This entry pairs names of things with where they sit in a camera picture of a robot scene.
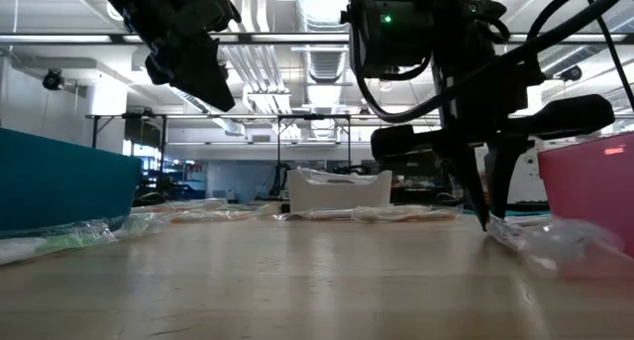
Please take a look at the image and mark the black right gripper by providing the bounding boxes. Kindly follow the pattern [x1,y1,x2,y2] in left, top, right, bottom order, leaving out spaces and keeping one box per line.
[370,2,615,232]

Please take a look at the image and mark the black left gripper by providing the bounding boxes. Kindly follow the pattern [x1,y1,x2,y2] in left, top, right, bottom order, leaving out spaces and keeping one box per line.
[145,30,237,112]

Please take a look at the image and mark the white square column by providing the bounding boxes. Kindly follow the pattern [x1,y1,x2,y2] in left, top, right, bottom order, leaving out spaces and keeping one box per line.
[514,146,545,205]

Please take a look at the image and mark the teal plastic lid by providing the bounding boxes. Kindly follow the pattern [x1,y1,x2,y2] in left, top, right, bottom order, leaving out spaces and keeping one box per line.
[463,208,551,218]

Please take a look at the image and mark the wrapped orange toothbrush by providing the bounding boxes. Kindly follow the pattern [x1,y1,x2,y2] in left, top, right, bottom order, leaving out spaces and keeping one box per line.
[274,206,370,223]
[351,204,465,223]
[170,208,279,223]

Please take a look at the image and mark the pink plastic bin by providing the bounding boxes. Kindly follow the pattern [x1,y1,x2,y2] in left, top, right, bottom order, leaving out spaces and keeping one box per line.
[537,131,634,258]

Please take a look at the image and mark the white plastic bin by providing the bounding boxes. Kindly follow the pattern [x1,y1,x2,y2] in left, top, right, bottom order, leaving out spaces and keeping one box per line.
[286,170,393,213]

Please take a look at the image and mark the teal plastic bin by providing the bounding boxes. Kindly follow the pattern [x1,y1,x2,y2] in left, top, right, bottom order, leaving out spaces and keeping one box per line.
[0,127,144,233]

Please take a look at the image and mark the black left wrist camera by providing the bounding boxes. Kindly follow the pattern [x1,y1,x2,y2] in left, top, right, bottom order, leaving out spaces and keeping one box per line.
[167,0,244,34]

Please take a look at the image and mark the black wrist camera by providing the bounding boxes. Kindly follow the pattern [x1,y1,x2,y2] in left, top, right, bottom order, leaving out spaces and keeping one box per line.
[167,0,244,34]
[340,0,438,81]

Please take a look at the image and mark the black frame bar with lights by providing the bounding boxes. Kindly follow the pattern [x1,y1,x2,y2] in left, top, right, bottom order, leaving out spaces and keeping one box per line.
[0,31,630,46]

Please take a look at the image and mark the black hanging camera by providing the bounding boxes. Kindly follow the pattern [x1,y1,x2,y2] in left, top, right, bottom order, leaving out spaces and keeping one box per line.
[559,64,584,83]
[42,67,64,92]

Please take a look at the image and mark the black workstation frame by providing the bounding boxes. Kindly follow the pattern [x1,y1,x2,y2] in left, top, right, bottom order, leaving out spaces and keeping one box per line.
[90,112,353,182]

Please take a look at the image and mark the silver ventilation duct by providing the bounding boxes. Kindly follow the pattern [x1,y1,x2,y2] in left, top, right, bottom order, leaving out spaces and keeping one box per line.
[295,0,356,86]
[537,7,634,83]

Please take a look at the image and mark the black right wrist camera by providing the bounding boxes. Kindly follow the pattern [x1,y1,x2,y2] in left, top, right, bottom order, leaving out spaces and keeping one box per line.
[340,0,438,81]

